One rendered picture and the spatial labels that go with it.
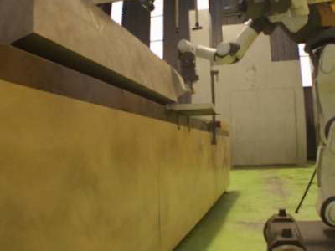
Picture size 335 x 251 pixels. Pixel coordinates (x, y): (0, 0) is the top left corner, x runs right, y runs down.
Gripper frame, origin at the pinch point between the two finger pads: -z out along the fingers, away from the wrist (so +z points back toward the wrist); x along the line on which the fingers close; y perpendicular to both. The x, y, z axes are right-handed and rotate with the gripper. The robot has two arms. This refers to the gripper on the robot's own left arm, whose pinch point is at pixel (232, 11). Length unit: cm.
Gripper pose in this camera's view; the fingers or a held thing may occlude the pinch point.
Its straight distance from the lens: 89.4
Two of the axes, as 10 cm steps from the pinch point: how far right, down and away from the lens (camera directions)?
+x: 0.2, 2.4, 9.7
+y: -3.0, -9.2, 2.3
